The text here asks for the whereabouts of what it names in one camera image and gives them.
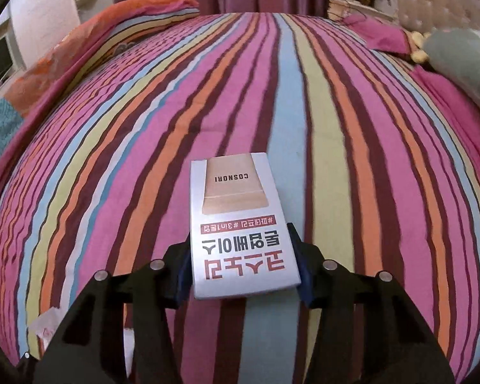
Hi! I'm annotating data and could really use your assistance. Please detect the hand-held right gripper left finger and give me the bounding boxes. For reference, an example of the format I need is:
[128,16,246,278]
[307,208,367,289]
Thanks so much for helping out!
[32,242,195,384]

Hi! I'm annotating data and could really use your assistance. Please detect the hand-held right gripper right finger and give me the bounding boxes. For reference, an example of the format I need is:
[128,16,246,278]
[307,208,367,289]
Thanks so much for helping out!
[286,222,457,384]

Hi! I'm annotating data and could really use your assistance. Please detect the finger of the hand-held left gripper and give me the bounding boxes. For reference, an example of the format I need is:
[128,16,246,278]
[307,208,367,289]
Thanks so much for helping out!
[15,351,38,379]

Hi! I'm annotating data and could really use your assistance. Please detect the white box with beige print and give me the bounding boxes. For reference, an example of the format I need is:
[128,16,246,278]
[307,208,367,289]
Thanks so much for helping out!
[190,152,302,300]

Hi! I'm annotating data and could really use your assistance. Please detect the white wrapper with red print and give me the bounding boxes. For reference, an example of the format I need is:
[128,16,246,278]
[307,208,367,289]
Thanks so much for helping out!
[27,307,61,355]

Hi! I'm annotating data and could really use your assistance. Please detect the striped bed sheet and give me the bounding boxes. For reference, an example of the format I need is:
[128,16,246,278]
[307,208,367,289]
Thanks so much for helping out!
[0,12,480,384]

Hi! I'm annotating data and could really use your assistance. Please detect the teal blanket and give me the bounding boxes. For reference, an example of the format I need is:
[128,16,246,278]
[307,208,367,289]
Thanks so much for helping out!
[0,98,25,185]

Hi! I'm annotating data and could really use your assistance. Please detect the plain pink blanket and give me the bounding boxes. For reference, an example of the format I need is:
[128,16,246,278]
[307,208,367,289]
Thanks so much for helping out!
[408,64,480,193]

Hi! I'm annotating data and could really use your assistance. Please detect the yellow plush toy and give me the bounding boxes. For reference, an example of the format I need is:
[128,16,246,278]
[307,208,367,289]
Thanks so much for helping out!
[408,30,430,65]

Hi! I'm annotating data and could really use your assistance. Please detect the pink pillow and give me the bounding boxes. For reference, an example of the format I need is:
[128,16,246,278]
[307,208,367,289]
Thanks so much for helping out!
[344,14,414,54]

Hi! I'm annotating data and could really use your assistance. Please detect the grey-green pillow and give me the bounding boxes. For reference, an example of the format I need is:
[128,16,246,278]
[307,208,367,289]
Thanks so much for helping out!
[422,28,480,115]

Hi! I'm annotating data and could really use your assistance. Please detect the orange patterned quilt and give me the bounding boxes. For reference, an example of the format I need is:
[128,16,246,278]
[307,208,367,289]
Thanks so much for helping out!
[4,0,201,116]

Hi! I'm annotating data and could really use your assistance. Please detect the cream nightstand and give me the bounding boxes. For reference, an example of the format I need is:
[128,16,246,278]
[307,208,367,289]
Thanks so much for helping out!
[326,0,398,22]

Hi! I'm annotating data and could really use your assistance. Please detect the white cabinet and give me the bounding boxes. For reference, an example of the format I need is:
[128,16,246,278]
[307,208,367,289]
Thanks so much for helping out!
[0,6,27,102]

